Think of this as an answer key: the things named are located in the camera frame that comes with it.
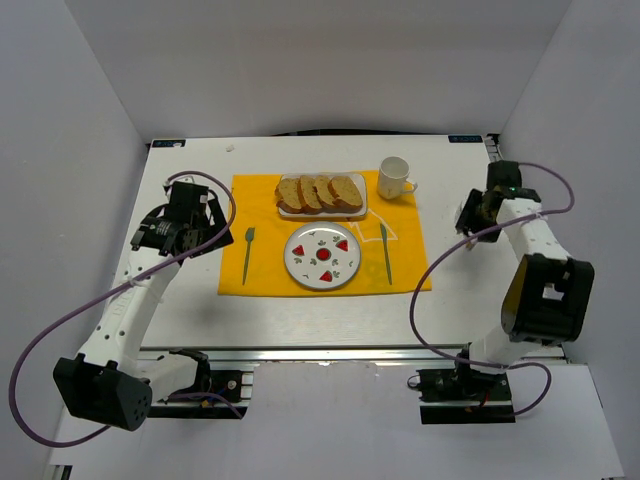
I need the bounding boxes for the metal tongs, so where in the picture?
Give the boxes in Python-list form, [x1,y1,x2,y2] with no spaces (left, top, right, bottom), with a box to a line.
[454,202,477,250]

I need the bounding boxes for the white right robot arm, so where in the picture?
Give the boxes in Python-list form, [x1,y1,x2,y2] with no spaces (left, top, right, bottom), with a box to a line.
[455,160,595,375]

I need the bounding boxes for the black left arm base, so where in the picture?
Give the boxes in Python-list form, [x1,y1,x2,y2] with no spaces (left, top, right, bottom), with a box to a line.
[149,369,253,420]

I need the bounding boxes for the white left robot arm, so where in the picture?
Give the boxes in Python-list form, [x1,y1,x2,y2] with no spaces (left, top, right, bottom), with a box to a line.
[53,181,233,431]

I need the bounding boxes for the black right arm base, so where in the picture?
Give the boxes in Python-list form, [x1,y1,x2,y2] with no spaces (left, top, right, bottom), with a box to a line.
[406,369,516,425]

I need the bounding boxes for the leftmost bread slice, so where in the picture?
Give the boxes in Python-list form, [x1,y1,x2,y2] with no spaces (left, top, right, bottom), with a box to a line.
[275,178,303,214]

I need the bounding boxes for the bread slice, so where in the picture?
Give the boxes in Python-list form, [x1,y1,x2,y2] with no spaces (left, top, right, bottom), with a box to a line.
[329,176,364,210]
[313,175,338,212]
[275,178,303,214]
[298,175,323,214]

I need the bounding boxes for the white rectangular bread tray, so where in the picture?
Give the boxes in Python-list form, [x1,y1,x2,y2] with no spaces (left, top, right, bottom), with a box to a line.
[274,172,368,218]

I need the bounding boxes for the rightmost bread slice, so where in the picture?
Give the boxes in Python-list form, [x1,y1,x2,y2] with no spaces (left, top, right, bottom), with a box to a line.
[329,176,364,210]

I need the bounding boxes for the teal plastic fork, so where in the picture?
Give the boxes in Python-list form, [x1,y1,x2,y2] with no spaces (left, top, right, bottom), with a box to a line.
[242,227,255,285]

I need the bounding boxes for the right blue table label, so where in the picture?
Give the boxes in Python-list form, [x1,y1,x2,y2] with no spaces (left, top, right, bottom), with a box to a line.
[447,135,484,144]

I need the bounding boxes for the blue table label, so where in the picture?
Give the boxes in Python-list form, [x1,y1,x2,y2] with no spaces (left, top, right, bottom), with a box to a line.
[447,135,484,144]
[151,139,186,149]

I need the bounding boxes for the left blue table label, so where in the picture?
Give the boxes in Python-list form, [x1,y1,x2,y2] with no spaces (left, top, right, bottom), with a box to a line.
[151,139,186,149]

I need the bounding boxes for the teal plastic knife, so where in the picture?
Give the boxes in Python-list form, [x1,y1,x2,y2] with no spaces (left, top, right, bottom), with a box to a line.
[379,222,393,285]

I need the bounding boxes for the white ceramic mug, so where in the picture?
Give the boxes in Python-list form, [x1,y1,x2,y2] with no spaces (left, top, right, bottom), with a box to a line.
[377,156,418,200]

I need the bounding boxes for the watermelon pattern round plate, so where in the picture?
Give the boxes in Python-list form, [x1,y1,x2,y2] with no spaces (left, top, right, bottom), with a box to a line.
[283,221,362,291]

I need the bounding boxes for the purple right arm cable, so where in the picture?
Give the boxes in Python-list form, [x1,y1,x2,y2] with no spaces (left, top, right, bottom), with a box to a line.
[409,160,576,417]

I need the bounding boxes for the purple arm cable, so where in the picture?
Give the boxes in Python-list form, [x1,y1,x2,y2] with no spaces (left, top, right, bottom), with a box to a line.
[409,160,576,417]
[8,171,236,449]

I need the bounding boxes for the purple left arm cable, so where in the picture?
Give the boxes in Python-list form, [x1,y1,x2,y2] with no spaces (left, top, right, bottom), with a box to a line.
[8,171,236,449]

